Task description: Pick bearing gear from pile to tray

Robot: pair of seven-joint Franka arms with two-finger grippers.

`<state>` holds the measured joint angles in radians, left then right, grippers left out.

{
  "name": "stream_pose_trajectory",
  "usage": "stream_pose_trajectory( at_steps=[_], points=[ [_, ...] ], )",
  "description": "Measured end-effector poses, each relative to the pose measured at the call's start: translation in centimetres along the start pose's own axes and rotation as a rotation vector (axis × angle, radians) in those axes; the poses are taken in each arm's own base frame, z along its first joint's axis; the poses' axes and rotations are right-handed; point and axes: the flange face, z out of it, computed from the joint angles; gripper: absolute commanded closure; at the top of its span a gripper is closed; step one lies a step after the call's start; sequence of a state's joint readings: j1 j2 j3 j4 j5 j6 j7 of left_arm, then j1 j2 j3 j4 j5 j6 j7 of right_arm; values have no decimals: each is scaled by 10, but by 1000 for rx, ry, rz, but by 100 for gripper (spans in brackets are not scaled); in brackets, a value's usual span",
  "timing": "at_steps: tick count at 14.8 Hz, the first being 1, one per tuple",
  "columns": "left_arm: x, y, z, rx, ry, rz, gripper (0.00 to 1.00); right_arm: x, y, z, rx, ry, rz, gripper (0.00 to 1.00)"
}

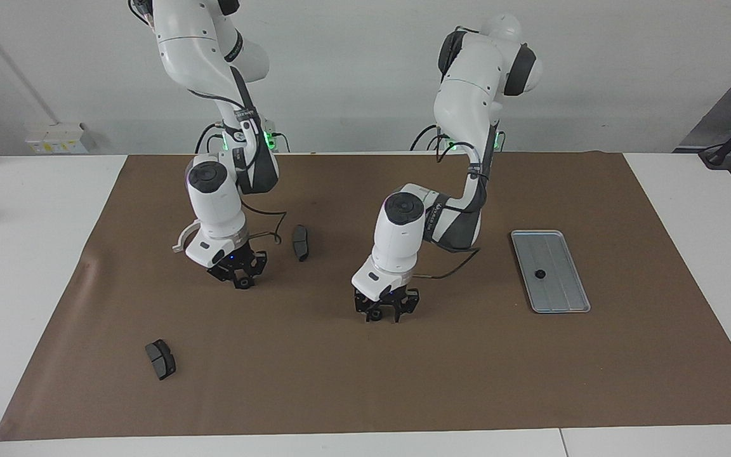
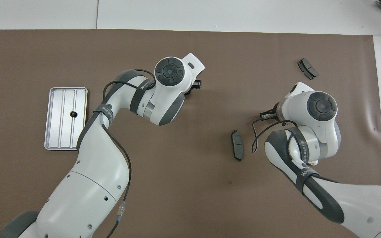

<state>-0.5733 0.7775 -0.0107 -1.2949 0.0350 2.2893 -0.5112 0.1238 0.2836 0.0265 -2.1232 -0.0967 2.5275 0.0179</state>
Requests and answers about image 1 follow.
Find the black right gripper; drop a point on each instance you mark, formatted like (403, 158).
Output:
(242, 260)

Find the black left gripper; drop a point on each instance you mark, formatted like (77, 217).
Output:
(394, 298)

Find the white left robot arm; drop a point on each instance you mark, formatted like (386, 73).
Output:
(467, 82)

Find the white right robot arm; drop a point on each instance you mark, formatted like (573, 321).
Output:
(194, 51)

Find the ribbed silver metal tray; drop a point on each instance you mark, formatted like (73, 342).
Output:
(562, 292)

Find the slim dark brake pad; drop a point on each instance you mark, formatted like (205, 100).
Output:
(301, 244)

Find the brown paper table mat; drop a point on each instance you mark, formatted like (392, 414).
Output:
(365, 381)

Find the wide dark brake pad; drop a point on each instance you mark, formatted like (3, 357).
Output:
(161, 360)

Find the white curved plastic bracket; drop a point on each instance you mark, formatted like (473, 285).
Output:
(178, 243)

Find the white wall socket box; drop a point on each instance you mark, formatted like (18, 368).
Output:
(54, 139)

